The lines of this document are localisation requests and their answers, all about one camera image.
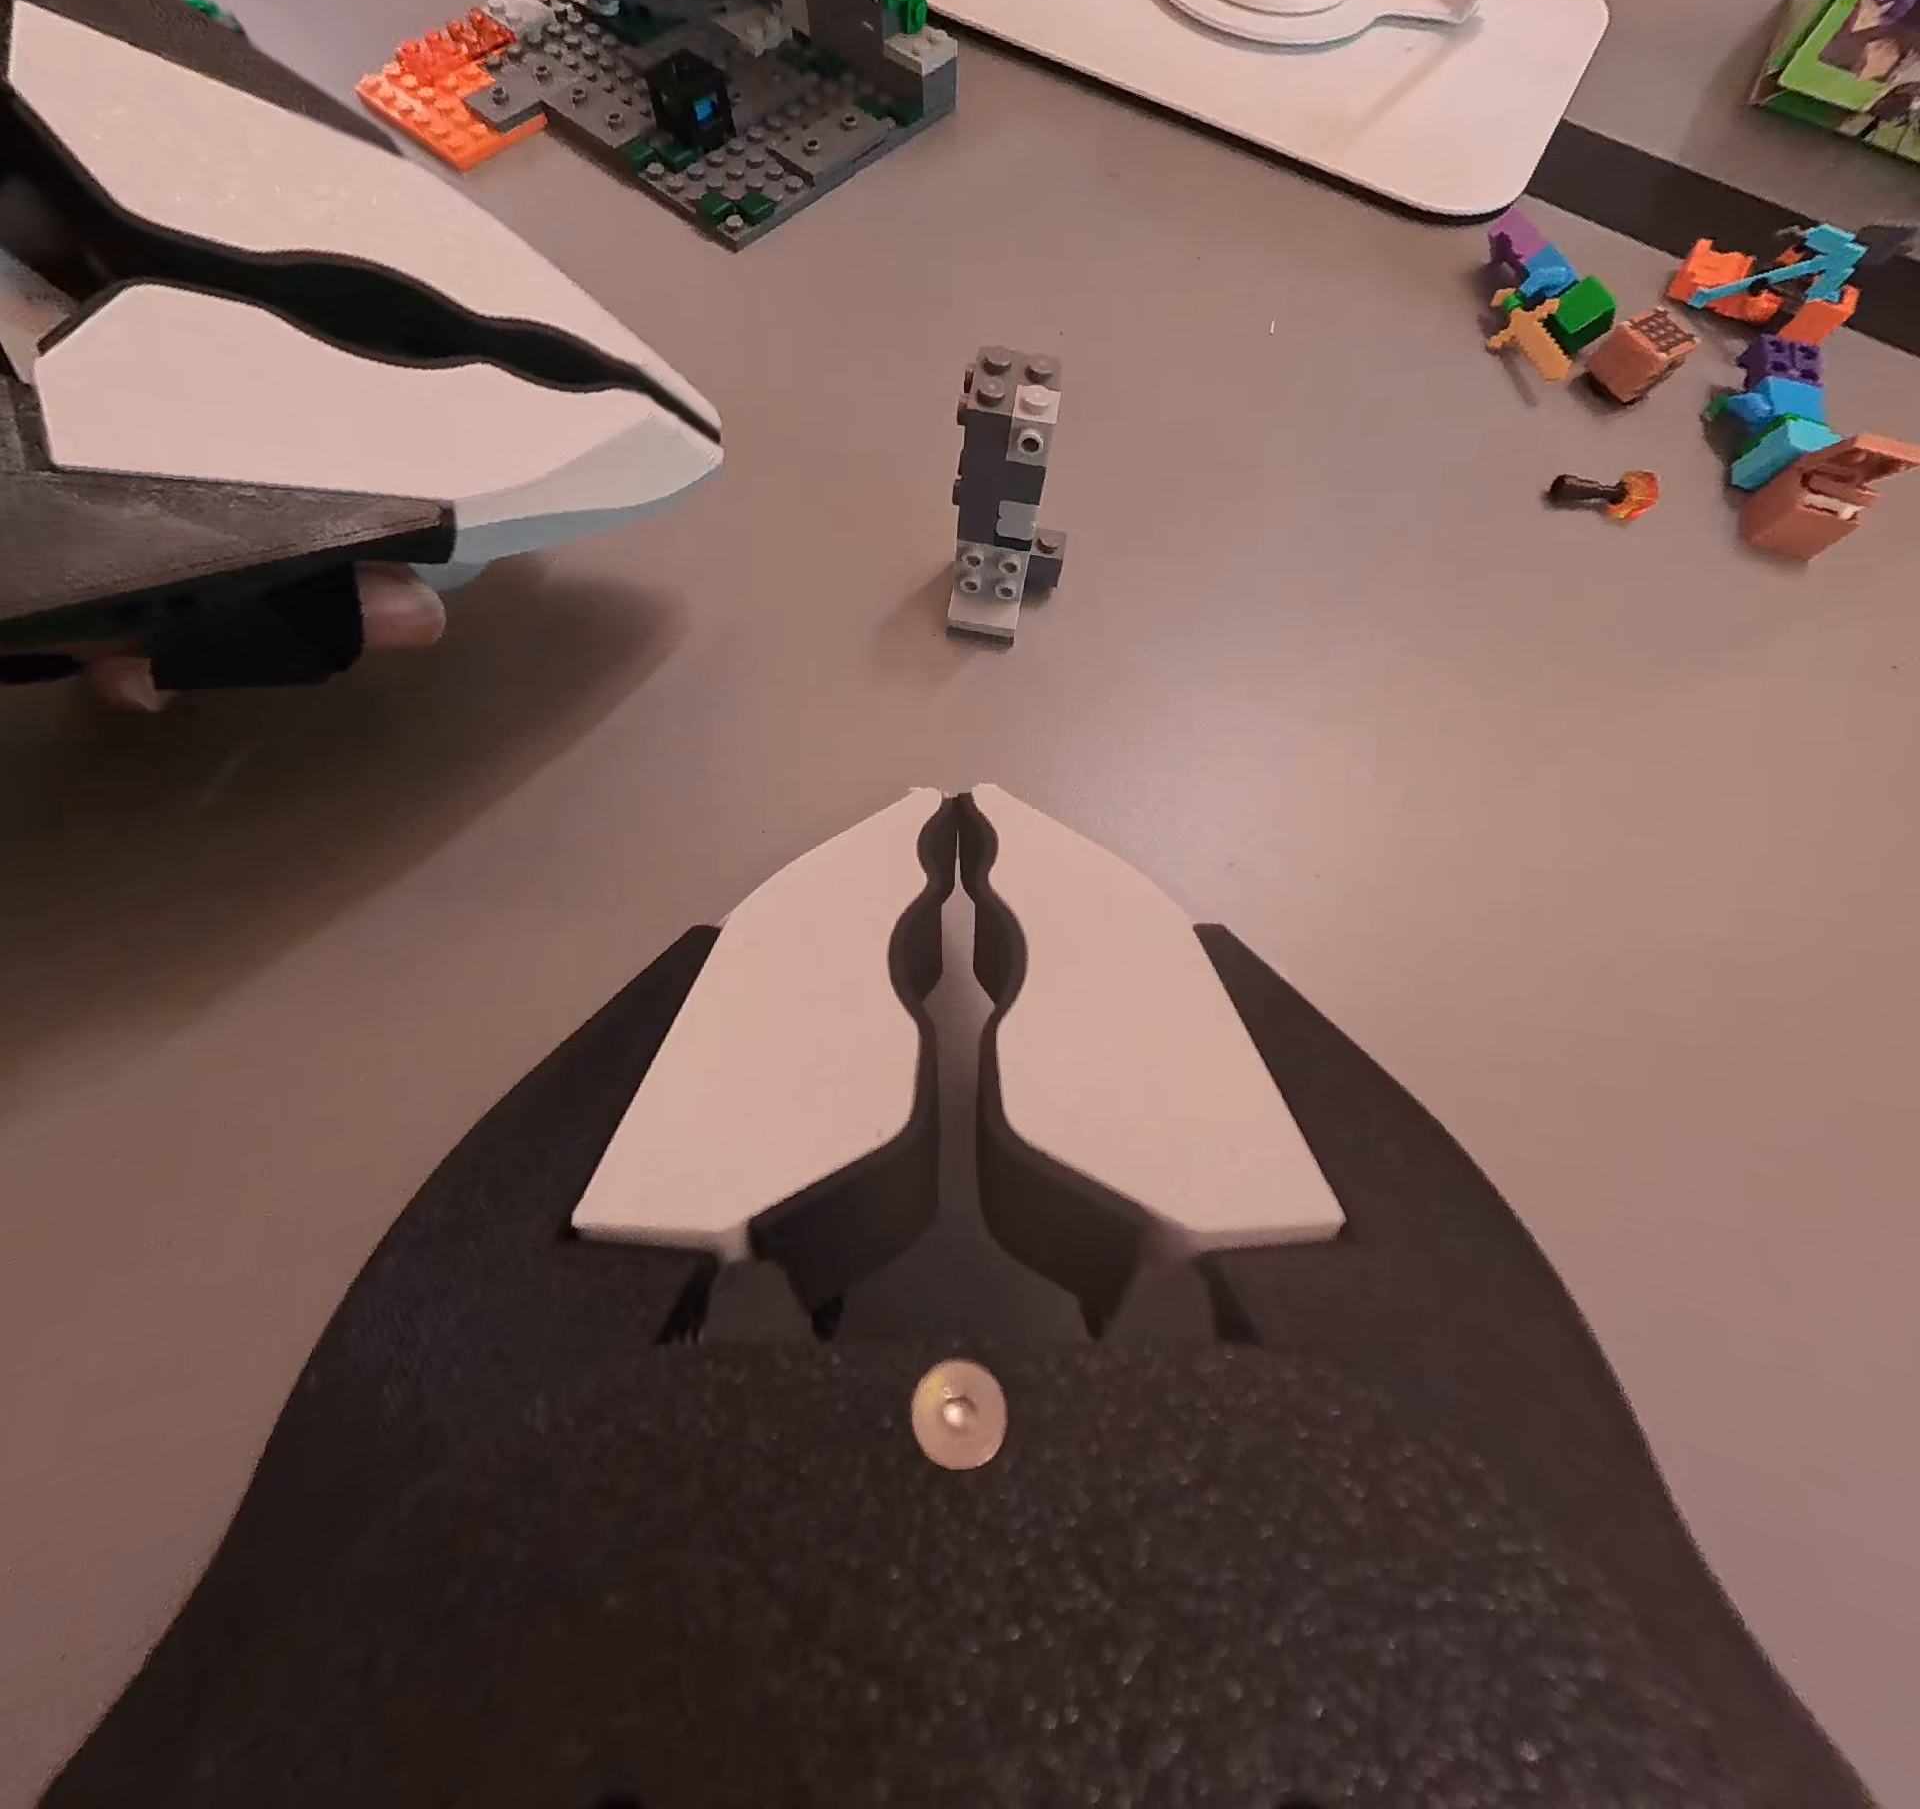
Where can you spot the toy brick building model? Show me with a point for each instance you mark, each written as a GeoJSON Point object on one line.
{"type": "Point", "coordinates": [719, 84]}

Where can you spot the white book stand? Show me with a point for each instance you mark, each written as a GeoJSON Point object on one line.
{"type": "Point", "coordinates": [1349, 84]}

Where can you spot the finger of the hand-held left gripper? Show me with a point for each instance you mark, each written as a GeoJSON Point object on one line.
{"type": "Point", "coordinates": [270, 399]}
{"type": "Point", "coordinates": [270, 173]}

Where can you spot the tan toy sword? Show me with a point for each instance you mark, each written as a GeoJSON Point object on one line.
{"type": "Point", "coordinates": [1533, 347]}

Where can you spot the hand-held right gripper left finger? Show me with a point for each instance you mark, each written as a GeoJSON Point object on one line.
{"type": "Point", "coordinates": [765, 1060]}

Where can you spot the green toy set box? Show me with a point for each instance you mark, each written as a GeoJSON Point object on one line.
{"type": "Point", "coordinates": [1853, 24]}

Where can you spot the orange blue toy figure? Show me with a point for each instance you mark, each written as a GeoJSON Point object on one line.
{"type": "Point", "coordinates": [1719, 283]}

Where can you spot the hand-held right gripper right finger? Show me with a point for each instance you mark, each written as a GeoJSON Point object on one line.
{"type": "Point", "coordinates": [1164, 1060]}

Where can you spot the grey brick assembly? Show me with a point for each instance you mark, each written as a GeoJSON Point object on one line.
{"type": "Point", "coordinates": [996, 489]}

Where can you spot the brown toy block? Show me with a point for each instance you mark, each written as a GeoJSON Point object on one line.
{"type": "Point", "coordinates": [1642, 357]}

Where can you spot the purple headed blue toy figure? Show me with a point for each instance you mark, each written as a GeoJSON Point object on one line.
{"type": "Point", "coordinates": [1779, 413]}

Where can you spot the grey desk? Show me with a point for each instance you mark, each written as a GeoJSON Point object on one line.
{"type": "Point", "coordinates": [1349, 713]}

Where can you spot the person's left hand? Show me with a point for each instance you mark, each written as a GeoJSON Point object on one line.
{"type": "Point", "coordinates": [403, 610]}

